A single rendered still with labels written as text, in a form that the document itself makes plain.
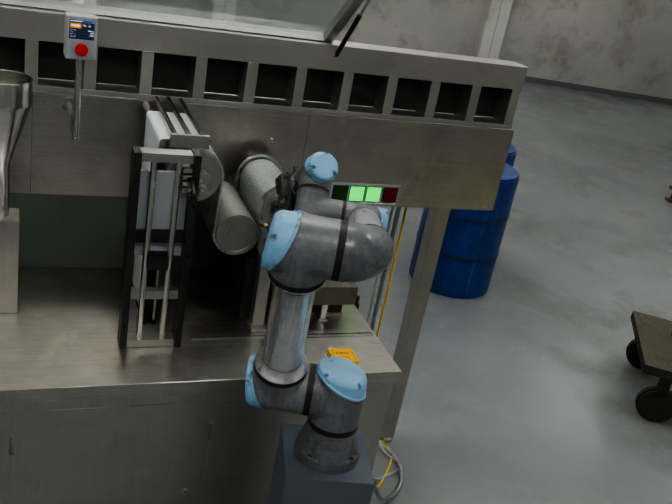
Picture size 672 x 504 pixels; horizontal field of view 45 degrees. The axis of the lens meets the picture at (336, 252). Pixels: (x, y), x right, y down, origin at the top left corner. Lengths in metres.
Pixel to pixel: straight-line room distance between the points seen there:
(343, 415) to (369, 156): 1.10
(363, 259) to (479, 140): 1.40
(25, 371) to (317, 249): 0.91
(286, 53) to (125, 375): 1.04
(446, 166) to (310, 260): 1.38
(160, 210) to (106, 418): 0.54
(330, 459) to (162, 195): 0.76
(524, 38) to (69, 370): 10.89
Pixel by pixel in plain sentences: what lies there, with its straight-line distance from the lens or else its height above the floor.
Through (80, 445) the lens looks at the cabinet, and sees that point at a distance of 2.20.
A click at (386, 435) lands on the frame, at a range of 3.53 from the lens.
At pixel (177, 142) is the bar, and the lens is 2.09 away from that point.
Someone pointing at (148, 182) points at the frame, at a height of 1.35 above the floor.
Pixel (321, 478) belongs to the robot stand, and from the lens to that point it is 1.86.
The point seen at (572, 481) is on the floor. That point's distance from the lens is 3.70.
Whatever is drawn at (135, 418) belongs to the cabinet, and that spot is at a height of 0.78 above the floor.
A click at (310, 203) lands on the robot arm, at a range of 1.88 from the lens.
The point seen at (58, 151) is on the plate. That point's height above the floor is 1.27.
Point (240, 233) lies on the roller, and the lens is 2.25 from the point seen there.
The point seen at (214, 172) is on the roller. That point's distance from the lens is 2.17.
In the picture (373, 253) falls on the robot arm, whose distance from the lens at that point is 1.49.
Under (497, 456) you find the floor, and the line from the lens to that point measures 3.67.
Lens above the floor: 2.07
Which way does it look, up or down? 24 degrees down
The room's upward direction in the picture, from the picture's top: 11 degrees clockwise
